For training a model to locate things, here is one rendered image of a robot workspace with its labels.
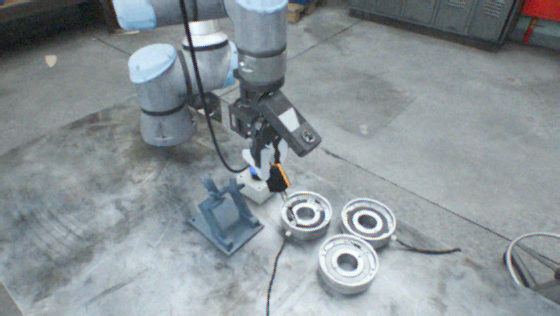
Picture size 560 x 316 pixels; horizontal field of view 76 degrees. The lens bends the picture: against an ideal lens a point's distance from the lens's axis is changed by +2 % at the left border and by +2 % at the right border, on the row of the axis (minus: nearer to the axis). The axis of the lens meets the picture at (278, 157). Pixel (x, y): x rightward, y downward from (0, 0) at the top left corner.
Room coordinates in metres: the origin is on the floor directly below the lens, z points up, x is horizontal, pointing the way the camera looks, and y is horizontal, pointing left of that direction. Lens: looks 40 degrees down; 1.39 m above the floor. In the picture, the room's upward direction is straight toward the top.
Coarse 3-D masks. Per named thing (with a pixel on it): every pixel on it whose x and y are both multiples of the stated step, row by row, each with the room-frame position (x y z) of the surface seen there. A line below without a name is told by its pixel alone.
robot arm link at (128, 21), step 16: (128, 0) 0.50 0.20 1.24; (144, 0) 0.51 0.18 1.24; (160, 0) 0.51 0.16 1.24; (176, 0) 0.52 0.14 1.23; (192, 0) 0.53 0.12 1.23; (128, 16) 0.50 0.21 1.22; (144, 16) 0.51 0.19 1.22; (160, 16) 0.51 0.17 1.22; (176, 16) 0.52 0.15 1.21; (192, 16) 0.54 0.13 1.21
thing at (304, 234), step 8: (296, 192) 0.53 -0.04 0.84; (304, 192) 0.53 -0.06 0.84; (312, 192) 0.53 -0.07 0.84; (296, 200) 0.52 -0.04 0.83; (312, 200) 0.52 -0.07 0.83; (320, 200) 0.52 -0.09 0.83; (296, 208) 0.49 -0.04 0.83; (304, 208) 0.50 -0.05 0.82; (312, 208) 0.49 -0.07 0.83; (328, 208) 0.49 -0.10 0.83; (296, 216) 0.47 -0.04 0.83; (312, 216) 0.49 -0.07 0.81; (328, 216) 0.47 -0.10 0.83; (288, 224) 0.44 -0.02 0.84; (328, 224) 0.45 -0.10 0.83; (296, 232) 0.43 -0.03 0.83; (304, 232) 0.43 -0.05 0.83; (312, 232) 0.43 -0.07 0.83; (320, 232) 0.43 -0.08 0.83
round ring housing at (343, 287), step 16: (336, 240) 0.41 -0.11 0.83; (352, 240) 0.41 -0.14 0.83; (320, 256) 0.37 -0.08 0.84; (336, 256) 0.38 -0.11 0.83; (352, 256) 0.38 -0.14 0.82; (368, 256) 0.38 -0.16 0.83; (320, 272) 0.35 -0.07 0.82; (352, 272) 0.34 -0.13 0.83; (336, 288) 0.32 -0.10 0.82; (352, 288) 0.31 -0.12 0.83
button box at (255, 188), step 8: (248, 168) 0.60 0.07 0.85; (240, 176) 0.57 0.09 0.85; (248, 176) 0.57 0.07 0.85; (256, 176) 0.57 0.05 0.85; (248, 184) 0.55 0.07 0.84; (256, 184) 0.55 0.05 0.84; (264, 184) 0.55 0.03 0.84; (248, 192) 0.55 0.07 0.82; (256, 192) 0.53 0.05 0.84; (264, 192) 0.54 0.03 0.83; (272, 192) 0.56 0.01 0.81; (256, 200) 0.54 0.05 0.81; (264, 200) 0.54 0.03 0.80
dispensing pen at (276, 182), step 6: (270, 168) 0.49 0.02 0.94; (276, 168) 0.48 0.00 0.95; (270, 174) 0.48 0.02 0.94; (276, 174) 0.48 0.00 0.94; (282, 174) 0.48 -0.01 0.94; (270, 180) 0.48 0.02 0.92; (276, 180) 0.47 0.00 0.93; (282, 180) 0.47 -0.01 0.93; (270, 186) 0.48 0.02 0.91; (276, 186) 0.47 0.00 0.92; (282, 186) 0.47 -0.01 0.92; (282, 192) 0.47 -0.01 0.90; (282, 198) 0.47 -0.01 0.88; (288, 198) 0.47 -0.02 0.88; (288, 204) 0.46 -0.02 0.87; (294, 216) 0.46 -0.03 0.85
